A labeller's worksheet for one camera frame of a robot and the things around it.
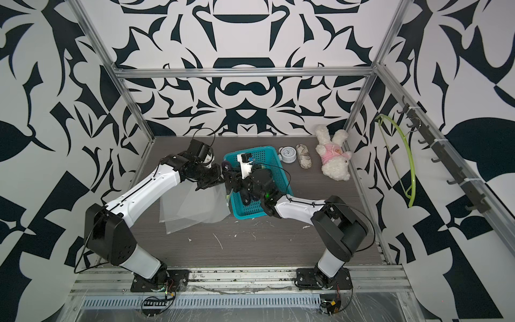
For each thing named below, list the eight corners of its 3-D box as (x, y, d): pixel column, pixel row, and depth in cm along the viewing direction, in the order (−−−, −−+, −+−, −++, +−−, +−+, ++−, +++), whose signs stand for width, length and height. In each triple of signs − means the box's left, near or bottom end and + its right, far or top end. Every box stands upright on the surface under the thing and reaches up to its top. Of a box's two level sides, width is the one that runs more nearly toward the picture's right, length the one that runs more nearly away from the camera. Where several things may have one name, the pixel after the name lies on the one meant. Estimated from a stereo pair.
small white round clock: (278, 167, 113) (279, 158, 107) (277, 154, 118) (278, 145, 113) (295, 167, 113) (297, 158, 107) (293, 154, 119) (295, 145, 113)
